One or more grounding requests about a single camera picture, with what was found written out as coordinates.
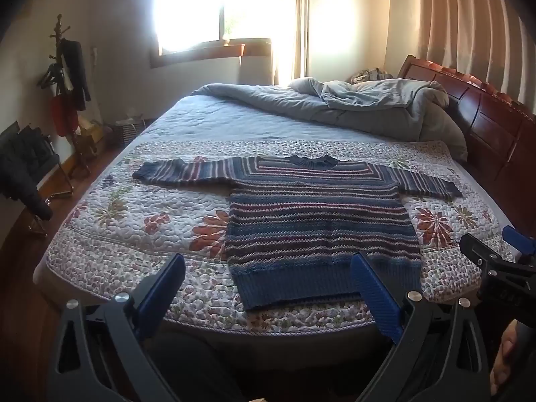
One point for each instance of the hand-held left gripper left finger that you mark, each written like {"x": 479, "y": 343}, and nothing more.
{"x": 163, "y": 289}

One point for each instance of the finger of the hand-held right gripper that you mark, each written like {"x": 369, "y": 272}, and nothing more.
{"x": 477, "y": 249}
{"x": 519, "y": 238}

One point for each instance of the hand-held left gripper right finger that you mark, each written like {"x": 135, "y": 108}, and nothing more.
{"x": 372, "y": 297}

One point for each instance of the blue striped knit sweater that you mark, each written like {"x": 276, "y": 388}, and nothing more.
{"x": 318, "y": 226}

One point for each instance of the person's right hand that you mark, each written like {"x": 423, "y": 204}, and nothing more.
{"x": 502, "y": 360}

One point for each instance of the floral quilted bedspread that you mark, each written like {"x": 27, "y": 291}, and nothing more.
{"x": 125, "y": 226}

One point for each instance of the dark wooden headboard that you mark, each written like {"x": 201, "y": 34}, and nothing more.
{"x": 490, "y": 121}

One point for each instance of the striped storage basket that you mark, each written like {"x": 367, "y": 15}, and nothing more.
{"x": 125, "y": 130}

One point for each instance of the tan box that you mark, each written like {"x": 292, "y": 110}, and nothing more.
{"x": 90, "y": 134}

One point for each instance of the black jacket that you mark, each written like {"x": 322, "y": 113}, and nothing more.
{"x": 25, "y": 167}

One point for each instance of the grey rumpled duvet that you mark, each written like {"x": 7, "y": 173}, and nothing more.
{"x": 368, "y": 100}

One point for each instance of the blue-grey bed sheet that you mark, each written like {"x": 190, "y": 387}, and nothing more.
{"x": 234, "y": 117}

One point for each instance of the red hanging bag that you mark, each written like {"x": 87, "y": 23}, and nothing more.
{"x": 63, "y": 113}

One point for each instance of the wooden coat rack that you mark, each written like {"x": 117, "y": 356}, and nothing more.
{"x": 58, "y": 92}

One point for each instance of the beige pleated curtain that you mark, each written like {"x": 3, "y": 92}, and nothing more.
{"x": 460, "y": 16}

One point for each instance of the dark hanging coat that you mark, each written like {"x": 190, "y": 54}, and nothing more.
{"x": 75, "y": 67}

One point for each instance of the small potted plant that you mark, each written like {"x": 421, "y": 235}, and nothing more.
{"x": 228, "y": 31}

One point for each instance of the wooden-framed window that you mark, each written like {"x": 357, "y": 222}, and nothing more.
{"x": 209, "y": 8}

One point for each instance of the beige window curtain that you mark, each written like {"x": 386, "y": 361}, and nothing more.
{"x": 293, "y": 21}

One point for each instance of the metal-frame chair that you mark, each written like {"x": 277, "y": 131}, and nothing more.
{"x": 66, "y": 182}

